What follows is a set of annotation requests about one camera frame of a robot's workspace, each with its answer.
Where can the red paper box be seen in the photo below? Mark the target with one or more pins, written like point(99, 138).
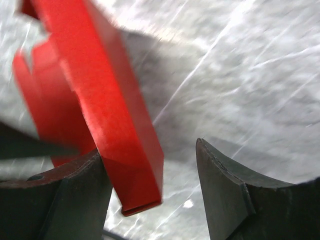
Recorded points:
point(81, 90)

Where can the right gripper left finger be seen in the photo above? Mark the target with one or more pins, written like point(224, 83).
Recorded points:
point(69, 202)

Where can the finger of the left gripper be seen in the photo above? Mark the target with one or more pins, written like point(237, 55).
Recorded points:
point(15, 144)

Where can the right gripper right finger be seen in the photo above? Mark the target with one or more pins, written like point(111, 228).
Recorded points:
point(242, 204)

